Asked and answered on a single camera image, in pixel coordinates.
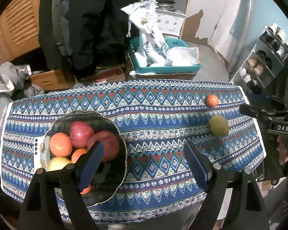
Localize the green-yellow mango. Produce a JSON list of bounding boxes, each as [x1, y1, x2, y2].
[[208, 115, 229, 137]]

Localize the small orange tangerine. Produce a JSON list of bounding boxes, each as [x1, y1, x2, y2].
[[205, 94, 219, 108]]

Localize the yellow pear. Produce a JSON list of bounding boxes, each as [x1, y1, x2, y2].
[[48, 156, 71, 171]]

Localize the large orange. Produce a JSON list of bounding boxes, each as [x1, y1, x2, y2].
[[71, 149, 88, 163]]

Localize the small red apple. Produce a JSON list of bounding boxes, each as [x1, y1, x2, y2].
[[70, 121, 94, 149]]

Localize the large red apple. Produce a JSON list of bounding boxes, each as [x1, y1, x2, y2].
[[87, 130, 119, 163]]

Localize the person's right hand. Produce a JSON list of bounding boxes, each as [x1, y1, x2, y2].
[[277, 135, 288, 165]]

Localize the metal shoe rack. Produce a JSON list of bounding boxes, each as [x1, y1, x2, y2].
[[230, 23, 288, 94]]

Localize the dark scalloped fruit bowl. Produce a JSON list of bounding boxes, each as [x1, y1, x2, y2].
[[40, 111, 127, 207]]

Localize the white paper card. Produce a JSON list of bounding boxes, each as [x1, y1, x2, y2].
[[34, 136, 48, 170]]

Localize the clear plastic bag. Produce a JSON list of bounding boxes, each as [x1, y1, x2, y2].
[[165, 47, 200, 67]]

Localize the blue patterned tablecloth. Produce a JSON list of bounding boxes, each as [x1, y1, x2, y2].
[[0, 80, 266, 224]]

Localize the teal cardboard box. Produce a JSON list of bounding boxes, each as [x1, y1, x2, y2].
[[129, 37, 202, 75]]

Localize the white printed plastic bag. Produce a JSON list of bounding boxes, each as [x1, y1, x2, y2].
[[121, 0, 169, 67]]

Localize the white patterned storage box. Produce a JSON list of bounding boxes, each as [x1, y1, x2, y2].
[[156, 9, 186, 36]]

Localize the brown cardboard box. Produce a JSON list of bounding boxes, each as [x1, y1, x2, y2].
[[30, 70, 69, 91]]

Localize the grey clothes pile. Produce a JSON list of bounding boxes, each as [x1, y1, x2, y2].
[[0, 61, 46, 177]]

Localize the wooden louvered cabinet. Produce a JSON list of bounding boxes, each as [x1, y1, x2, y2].
[[0, 0, 40, 65]]

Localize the black hanging jacket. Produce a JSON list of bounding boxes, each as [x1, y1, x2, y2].
[[38, 0, 139, 78]]

